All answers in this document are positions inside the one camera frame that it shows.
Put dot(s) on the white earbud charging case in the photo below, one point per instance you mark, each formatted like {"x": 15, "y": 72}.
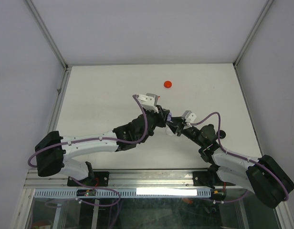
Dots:
{"x": 169, "y": 132}

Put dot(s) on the black earbud charging case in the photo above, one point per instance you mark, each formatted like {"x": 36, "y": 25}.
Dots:
{"x": 222, "y": 134}

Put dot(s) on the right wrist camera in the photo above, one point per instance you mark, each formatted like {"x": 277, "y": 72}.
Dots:
{"x": 189, "y": 117}

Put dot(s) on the orange earbud charging case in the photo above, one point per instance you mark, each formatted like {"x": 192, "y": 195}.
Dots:
{"x": 167, "y": 84}

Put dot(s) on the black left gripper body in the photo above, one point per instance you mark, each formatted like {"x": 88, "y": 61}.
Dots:
{"x": 158, "y": 121}

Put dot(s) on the aluminium mounting rail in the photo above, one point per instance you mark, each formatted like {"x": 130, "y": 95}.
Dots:
{"x": 168, "y": 178}

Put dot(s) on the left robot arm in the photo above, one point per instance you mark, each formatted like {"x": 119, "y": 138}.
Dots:
{"x": 55, "y": 154}

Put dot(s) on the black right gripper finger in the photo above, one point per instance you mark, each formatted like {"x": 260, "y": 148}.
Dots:
{"x": 178, "y": 121}
{"x": 176, "y": 129}

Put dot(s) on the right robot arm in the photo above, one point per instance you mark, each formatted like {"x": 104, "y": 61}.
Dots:
{"x": 259, "y": 175}

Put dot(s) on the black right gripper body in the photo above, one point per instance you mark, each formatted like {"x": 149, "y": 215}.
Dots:
{"x": 191, "y": 132}

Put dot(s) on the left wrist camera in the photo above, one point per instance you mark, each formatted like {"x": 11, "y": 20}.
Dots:
{"x": 149, "y": 102}

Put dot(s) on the purple earbud charging case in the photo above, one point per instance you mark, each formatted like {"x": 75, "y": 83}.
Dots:
{"x": 169, "y": 118}

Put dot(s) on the aluminium enclosure frame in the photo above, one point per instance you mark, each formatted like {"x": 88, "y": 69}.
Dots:
{"x": 256, "y": 37}

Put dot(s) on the white slotted cable duct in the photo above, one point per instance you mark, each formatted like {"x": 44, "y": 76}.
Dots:
{"x": 141, "y": 192}

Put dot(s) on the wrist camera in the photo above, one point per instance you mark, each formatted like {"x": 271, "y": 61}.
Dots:
{"x": 149, "y": 102}
{"x": 189, "y": 117}

